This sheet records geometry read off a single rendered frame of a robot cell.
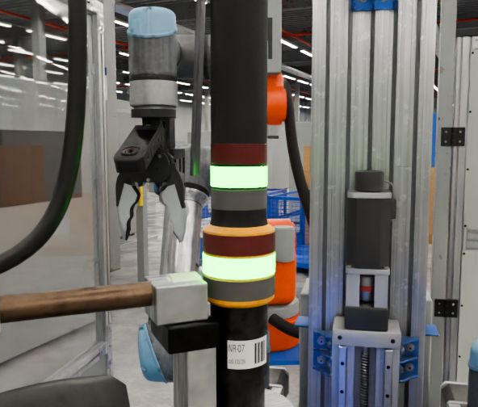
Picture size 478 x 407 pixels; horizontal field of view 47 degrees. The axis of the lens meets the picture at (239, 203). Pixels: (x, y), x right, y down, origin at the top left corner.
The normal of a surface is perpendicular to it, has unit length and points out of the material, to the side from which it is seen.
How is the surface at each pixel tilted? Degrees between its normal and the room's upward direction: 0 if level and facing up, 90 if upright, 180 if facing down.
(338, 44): 90
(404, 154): 90
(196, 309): 90
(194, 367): 90
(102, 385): 32
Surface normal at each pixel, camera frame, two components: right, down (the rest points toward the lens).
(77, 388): 0.39, -0.78
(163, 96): 0.53, 0.09
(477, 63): -0.21, 0.11
